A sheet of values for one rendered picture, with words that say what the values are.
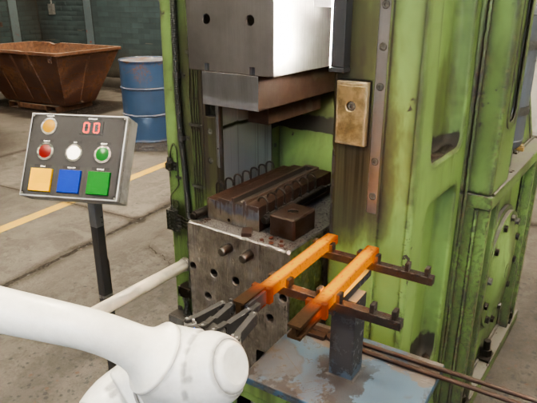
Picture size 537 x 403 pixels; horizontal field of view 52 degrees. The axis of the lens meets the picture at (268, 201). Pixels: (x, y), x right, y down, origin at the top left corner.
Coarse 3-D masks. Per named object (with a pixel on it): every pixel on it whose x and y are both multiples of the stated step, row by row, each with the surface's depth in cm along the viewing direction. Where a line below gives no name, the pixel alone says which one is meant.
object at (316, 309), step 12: (360, 252) 131; (372, 252) 131; (348, 264) 126; (360, 264) 126; (336, 276) 120; (348, 276) 120; (324, 288) 116; (336, 288) 116; (312, 300) 110; (324, 300) 111; (300, 312) 106; (312, 312) 106; (324, 312) 108; (288, 324) 102; (300, 324) 102; (312, 324) 106; (288, 336) 103; (300, 336) 103
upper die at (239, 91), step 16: (208, 80) 156; (224, 80) 153; (240, 80) 149; (256, 80) 146; (272, 80) 151; (288, 80) 158; (304, 80) 165; (320, 80) 172; (208, 96) 158; (224, 96) 154; (240, 96) 151; (256, 96) 148; (272, 96) 153; (288, 96) 160; (304, 96) 167
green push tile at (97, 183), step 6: (90, 174) 174; (96, 174) 174; (102, 174) 174; (108, 174) 174; (90, 180) 174; (96, 180) 174; (102, 180) 174; (108, 180) 173; (90, 186) 174; (96, 186) 174; (102, 186) 173; (108, 186) 173; (90, 192) 174; (96, 192) 173; (102, 192) 173; (108, 192) 173
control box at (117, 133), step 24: (72, 120) 180; (96, 120) 178; (120, 120) 177; (48, 144) 179; (72, 144) 178; (96, 144) 177; (120, 144) 175; (24, 168) 180; (48, 168) 178; (72, 168) 177; (96, 168) 175; (120, 168) 174; (24, 192) 178; (48, 192) 177; (120, 192) 174
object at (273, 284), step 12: (324, 240) 138; (336, 240) 141; (312, 252) 131; (324, 252) 136; (288, 264) 126; (300, 264) 126; (276, 276) 120; (288, 276) 121; (252, 288) 113; (264, 288) 113; (276, 288) 118; (240, 300) 109
